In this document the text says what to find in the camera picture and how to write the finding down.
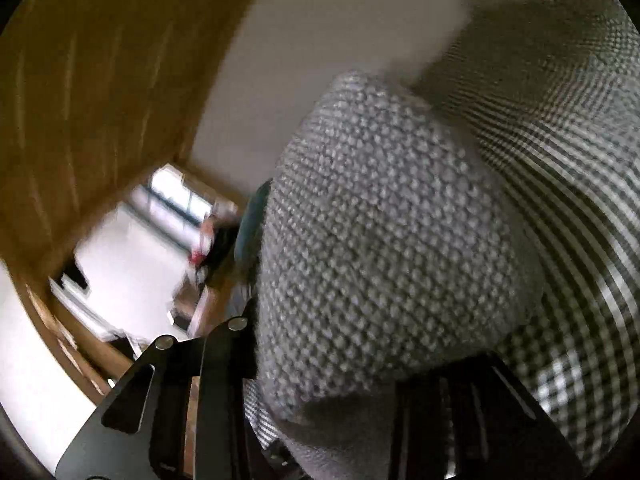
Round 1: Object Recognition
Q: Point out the grey knitted sweater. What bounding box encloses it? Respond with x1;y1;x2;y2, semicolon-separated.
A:
257;72;544;479

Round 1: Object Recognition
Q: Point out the wooden bed frame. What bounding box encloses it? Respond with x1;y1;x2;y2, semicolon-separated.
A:
1;0;253;403

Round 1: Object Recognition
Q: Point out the black white checkered bedsheet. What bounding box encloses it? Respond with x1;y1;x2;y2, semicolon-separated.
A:
242;0;640;480

